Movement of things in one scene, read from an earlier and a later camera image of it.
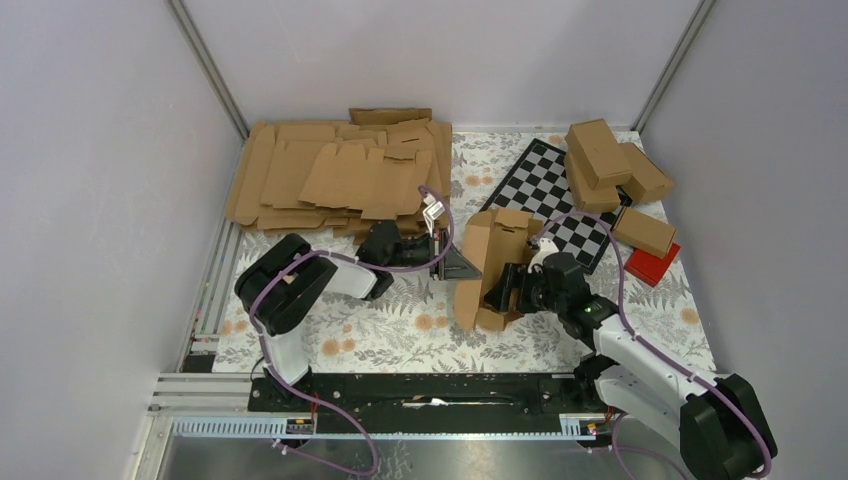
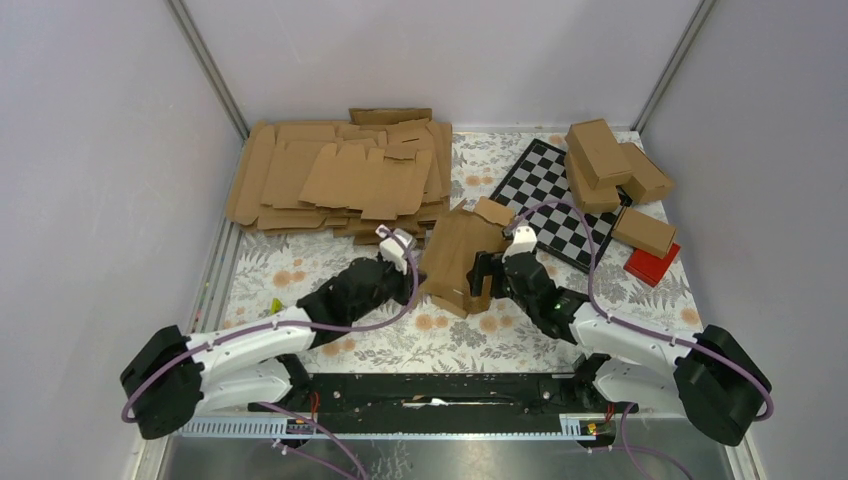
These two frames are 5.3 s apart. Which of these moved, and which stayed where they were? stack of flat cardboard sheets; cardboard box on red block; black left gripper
Moved: black left gripper
Stayed: cardboard box on red block; stack of flat cardboard sheets
